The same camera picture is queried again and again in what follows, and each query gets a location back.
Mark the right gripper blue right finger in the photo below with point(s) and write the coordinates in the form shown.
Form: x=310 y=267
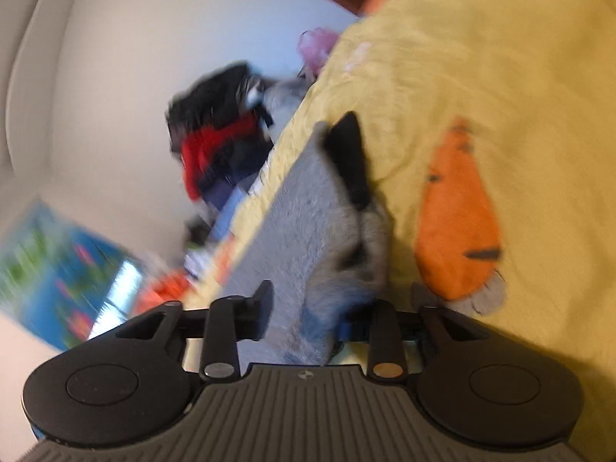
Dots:
x=352 y=329

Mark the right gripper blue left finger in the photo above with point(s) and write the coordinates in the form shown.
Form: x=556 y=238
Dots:
x=260 y=306

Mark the grey sweater with navy sleeves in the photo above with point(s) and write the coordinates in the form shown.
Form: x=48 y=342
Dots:
x=323 y=244

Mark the pile of dark and red clothes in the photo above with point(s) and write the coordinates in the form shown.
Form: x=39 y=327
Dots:
x=223 y=128

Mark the orange plastic bag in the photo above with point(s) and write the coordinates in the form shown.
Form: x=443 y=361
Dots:
x=174 y=285

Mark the pink plastic bag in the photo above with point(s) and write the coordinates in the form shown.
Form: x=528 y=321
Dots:
x=315 y=46

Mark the yellow carrot print quilt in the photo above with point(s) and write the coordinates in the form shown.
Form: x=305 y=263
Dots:
x=535 y=81

